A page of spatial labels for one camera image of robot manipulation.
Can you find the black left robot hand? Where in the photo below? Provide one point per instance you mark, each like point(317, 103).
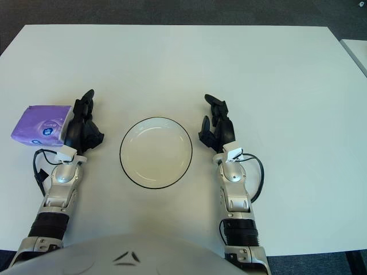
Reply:
point(80, 129)

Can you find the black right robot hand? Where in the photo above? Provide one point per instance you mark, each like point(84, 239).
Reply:
point(226, 129)

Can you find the purple tissue paper pack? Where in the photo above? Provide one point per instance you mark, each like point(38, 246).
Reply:
point(37, 123)

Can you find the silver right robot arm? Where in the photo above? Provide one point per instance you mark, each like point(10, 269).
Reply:
point(235, 194)

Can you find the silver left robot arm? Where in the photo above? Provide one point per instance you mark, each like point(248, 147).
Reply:
point(61, 183)

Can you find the white plate with black rim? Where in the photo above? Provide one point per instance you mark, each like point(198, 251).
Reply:
point(156, 153)

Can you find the grey robot torso shell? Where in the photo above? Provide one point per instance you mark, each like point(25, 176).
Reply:
point(123, 257)

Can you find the white side table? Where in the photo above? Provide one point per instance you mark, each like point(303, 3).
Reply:
point(357, 50)

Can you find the small white floor object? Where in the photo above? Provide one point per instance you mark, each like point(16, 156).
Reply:
point(361, 4)

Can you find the black table leg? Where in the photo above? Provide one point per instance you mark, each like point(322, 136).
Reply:
point(354, 263)

